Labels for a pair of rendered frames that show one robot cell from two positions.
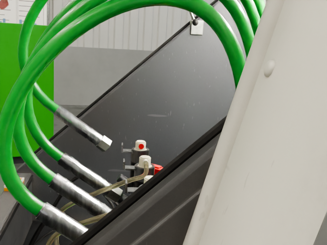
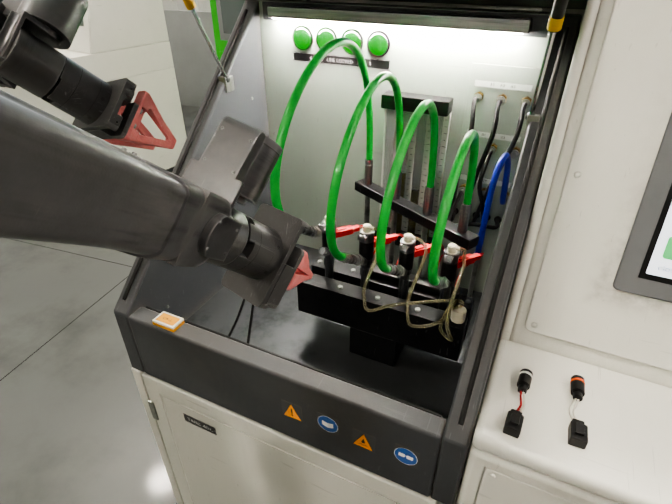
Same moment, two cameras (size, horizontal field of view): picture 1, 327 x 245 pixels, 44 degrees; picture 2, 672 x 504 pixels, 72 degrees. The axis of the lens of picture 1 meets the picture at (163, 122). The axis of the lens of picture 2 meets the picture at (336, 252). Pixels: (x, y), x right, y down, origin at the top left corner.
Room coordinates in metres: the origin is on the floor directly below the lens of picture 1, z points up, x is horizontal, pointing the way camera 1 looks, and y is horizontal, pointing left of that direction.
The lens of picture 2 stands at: (0.15, 0.68, 1.55)
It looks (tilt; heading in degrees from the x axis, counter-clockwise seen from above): 33 degrees down; 304
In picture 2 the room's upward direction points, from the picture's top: straight up
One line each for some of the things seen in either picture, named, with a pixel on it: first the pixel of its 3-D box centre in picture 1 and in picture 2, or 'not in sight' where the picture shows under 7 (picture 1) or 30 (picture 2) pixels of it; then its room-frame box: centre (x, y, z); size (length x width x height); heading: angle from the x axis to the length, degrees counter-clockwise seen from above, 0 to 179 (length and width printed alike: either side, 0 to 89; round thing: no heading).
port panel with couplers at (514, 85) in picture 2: not in sight; (490, 146); (0.40, -0.26, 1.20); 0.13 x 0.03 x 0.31; 8
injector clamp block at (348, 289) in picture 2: not in sight; (381, 317); (0.48, 0.02, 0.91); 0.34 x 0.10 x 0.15; 8
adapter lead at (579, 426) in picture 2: not in sight; (577, 408); (0.11, 0.12, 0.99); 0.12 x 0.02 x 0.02; 101
